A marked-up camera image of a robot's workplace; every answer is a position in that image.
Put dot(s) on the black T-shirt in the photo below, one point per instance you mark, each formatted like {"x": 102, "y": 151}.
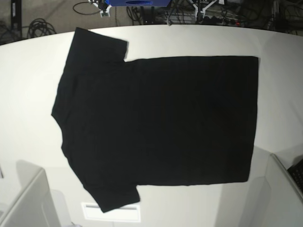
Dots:
{"x": 188, "y": 120}

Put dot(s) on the blue plastic bin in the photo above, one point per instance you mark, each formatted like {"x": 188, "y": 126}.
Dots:
{"x": 155, "y": 3}

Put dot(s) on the left grey partition panel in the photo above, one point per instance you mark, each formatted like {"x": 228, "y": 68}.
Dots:
{"x": 32, "y": 205}

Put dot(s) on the grey partition panel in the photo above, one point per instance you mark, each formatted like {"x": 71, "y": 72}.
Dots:
{"x": 275, "y": 199}
{"x": 32, "y": 205}

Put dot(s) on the right grey partition panel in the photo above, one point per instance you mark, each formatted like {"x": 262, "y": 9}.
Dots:
{"x": 275, "y": 199}

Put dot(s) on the black keyboard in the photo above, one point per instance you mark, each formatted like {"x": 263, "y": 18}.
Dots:
{"x": 296, "y": 172}

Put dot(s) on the white table cable grommet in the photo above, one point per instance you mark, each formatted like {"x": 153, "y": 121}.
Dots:
{"x": 128, "y": 213}

